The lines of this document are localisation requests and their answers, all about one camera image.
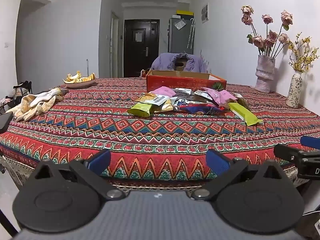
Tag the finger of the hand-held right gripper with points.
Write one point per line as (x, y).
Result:
(287, 153)
(311, 141)

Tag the cream dotted knit glove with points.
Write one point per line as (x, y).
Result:
(32, 108)

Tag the black entrance door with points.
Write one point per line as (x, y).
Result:
(132, 60)

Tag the white knit glove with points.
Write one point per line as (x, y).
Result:
(48, 94)

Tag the pink rose bouquet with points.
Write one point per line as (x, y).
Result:
(258, 41)

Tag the red cardboard box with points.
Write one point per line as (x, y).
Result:
(175, 82)

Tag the white interior door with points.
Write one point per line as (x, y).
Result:
(114, 50)

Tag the pink snack packet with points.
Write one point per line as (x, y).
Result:
(163, 91)
(211, 95)
(228, 96)

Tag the brown plate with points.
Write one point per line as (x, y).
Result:
(80, 84)

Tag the white pole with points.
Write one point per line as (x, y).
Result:
(87, 67)

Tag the brown striped snack packet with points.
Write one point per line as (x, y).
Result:
(241, 101)

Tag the patterned red tablecloth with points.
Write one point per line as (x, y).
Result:
(100, 130)

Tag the speckled white vase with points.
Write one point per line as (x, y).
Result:
(294, 92)

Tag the golden snack packet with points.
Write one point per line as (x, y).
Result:
(145, 98)
(165, 106)

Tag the pink textured vase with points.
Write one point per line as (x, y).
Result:
(264, 77)

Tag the yellow flower branches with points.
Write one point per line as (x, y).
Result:
(297, 66)

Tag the green snack bar packet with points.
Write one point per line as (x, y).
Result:
(245, 115)
(140, 110)

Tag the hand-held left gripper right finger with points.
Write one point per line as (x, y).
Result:
(216, 161)

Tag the brown chair back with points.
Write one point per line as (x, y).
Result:
(180, 66)

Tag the yellow and black box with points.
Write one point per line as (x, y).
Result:
(185, 13)

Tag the clear plastic bag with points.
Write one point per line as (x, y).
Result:
(179, 25)

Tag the wall electrical panel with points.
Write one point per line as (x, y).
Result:
(205, 13)

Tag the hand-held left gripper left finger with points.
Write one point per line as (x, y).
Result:
(100, 161)

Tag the grey refrigerator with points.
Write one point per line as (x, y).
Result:
(178, 40)

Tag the plate of yellow snacks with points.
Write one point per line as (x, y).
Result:
(75, 77)

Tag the white paper notice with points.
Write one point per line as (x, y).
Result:
(138, 37)

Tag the purple puffer jacket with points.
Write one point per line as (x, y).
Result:
(162, 63)

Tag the white printed snack packet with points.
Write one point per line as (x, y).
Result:
(186, 91)
(157, 100)
(201, 95)

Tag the white folded umbrella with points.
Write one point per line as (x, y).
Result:
(190, 33)

